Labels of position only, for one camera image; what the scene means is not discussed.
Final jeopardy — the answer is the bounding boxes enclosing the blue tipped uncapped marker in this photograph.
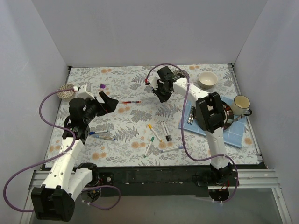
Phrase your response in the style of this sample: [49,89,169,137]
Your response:
[94,135,116,141]

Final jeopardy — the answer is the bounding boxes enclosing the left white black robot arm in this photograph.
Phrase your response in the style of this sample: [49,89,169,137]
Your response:
[31,91,119,222]

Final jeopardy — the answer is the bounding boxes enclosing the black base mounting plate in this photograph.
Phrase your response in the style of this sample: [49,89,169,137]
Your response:
[97,165,237,197]

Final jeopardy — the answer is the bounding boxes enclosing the blue capped marker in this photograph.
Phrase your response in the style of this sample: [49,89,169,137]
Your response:
[89,130,109,135]

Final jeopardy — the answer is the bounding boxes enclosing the red marker pen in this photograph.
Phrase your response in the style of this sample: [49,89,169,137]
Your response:
[121,100,142,104]

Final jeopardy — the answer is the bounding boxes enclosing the floral tablecloth mat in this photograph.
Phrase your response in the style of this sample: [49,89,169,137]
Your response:
[44,63,262,168]

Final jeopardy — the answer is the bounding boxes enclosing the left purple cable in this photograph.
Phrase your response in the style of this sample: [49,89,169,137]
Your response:
[2,90,121,212]

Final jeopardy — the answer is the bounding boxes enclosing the floral dark patterned bowl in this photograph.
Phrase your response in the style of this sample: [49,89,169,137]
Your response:
[173,70,190,78]

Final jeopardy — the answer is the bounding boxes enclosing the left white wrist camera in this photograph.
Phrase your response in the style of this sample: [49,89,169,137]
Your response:
[78,84,96,100]

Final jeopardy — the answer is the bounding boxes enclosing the patterned bowl at left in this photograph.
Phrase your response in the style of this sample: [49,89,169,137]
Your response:
[57,84,76,100]

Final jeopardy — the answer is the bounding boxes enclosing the cream ceramic bowl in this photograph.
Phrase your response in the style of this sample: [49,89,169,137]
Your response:
[199,71,218,89]

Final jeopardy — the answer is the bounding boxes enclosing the aluminium frame rail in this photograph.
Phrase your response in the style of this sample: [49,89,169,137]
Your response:
[29,169,281,189]

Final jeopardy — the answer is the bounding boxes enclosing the black capped marker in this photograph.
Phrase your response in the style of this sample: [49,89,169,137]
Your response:
[160,122,170,141]

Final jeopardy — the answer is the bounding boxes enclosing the yellow capped marker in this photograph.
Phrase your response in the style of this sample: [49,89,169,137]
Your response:
[148,124,162,142]

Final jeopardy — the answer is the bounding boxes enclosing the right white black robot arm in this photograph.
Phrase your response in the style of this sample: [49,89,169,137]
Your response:
[145,63,234,186]

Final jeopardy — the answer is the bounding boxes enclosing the green capped marker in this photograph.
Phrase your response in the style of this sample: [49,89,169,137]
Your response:
[143,136,155,158]

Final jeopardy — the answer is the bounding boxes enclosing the blue checked cloth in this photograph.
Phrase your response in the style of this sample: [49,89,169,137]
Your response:
[183,96,246,148]

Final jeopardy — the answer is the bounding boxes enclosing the dark rimmed dinner plate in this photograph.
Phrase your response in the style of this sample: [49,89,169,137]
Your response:
[222,101,234,130]

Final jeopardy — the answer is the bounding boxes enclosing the cream mug dark handle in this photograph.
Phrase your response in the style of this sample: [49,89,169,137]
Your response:
[230,95,252,116]

